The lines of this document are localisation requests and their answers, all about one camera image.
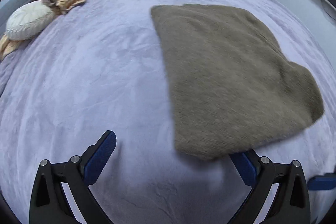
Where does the olive brown knit sweater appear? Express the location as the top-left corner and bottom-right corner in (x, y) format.
(151, 4), (324, 159)

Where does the white round pleated pillow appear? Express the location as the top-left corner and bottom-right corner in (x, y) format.
(5, 1), (56, 41)

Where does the peach striped blanket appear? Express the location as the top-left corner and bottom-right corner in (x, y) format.
(1, 0), (86, 60)

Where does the grey quilted headboard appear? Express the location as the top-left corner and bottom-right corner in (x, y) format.
(0, 0), (30, 34)

